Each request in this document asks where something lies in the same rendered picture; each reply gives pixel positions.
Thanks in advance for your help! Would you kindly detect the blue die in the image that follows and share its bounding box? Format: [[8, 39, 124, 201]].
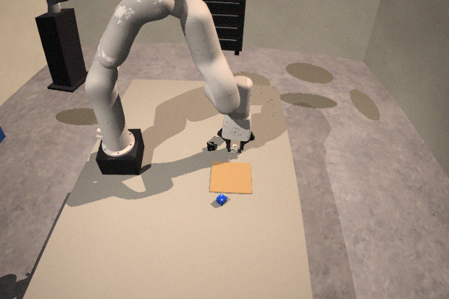
[[217, 194, 227, 206]]

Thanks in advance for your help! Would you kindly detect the tan square mat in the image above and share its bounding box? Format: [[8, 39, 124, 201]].
[[210, 161, 252, 194]]

